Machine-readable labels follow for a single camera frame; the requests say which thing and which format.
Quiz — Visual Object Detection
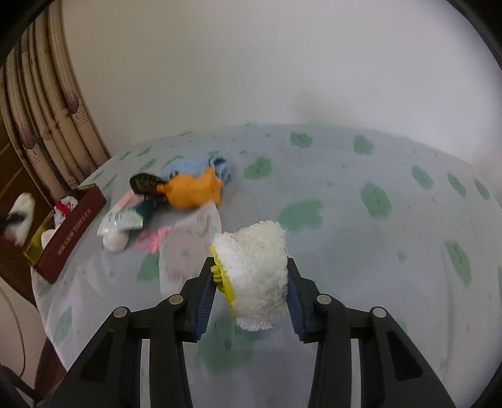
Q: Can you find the beige patterned curtain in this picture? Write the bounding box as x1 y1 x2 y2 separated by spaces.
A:
0 0 110 197

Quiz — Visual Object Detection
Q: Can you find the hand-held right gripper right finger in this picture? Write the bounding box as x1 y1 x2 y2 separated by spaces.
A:
287 257 456 408

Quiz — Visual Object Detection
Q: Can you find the plain white sock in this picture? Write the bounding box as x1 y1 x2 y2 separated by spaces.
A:
103 231 129 252

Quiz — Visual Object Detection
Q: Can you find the white printed cloth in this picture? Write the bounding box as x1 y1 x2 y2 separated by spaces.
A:
159 204 224 299

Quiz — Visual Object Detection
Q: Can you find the white fluffy sock yellow trim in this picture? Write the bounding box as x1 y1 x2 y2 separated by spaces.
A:
209 221 290 332

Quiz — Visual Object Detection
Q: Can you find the brown wooden furniture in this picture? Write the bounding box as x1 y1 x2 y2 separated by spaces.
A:
0 118 51 299

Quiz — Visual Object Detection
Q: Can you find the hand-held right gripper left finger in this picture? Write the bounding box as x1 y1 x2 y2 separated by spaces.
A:
47 257 216 408

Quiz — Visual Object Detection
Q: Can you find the blue fluffy sock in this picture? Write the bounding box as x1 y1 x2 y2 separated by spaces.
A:
161 154 234 185

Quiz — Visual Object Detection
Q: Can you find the thin cable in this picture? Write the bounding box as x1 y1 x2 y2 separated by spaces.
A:
0 275 28 377

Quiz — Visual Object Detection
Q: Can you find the white red sock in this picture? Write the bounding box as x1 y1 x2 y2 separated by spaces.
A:
53 196 79 228

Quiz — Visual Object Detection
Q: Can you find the teal sock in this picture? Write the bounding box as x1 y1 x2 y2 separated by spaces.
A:
135 196 158 219

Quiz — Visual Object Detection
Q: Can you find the black hairbrush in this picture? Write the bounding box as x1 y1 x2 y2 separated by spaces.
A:
129 173 170 205

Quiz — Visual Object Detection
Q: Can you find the green clover print bed sheet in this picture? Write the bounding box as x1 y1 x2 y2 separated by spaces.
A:
31 123 502 408

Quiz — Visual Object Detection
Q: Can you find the dark red box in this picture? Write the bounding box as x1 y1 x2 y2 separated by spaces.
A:
24 184 107 284

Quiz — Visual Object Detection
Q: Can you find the orange sock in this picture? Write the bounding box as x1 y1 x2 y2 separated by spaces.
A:
156 168 223 209

